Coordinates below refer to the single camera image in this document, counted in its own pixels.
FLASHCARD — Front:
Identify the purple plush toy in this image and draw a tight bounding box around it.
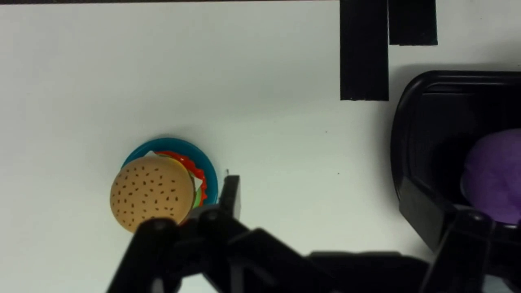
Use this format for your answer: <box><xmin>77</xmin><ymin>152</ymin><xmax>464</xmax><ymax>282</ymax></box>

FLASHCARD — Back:
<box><xmin>460</xmin><ymin>128</ymin><xmax>521</xmax><ymax>225</ymax></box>

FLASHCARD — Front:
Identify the short wide black strip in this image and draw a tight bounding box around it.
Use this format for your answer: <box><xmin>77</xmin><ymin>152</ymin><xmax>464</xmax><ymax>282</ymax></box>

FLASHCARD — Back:
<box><xmin>388</xmin><ymin>0</ymin><xmax>440</xmax><ymax>48</ymax></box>

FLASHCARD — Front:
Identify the long black strip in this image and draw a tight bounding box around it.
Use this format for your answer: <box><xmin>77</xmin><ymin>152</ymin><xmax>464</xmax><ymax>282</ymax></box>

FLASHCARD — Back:
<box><xmin>339</xmin><ymin>0</ymin><xmax>391</xmax><ymax>103</ymax></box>

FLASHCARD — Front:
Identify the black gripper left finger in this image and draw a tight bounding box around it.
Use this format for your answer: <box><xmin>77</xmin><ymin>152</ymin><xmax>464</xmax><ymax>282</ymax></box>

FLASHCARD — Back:
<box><xmin>105</xmin><ymin>175</ymin><xmax>339</xmax><ymax>293</ymax></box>

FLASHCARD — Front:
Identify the small blue plate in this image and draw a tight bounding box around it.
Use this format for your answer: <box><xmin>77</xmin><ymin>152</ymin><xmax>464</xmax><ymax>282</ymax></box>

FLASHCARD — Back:
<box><xmin>121</xmin><ymin>136</ymin><xmax>220</xmax><ymax>209</ymax></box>

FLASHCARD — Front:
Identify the toy burger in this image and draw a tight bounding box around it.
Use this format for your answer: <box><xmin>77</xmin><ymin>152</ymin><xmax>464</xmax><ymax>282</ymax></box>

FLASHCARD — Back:
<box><xmin>110</xmin><ymin>155</ymin><xmax>204</xmax><ymax>235</ymax></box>

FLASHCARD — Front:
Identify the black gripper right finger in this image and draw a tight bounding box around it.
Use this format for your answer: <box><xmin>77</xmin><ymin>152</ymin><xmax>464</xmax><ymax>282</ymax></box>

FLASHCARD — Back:
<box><xmin>399</xmin><ymin>176</ymin><xmax>521</xmax><ymax>293</ymax></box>

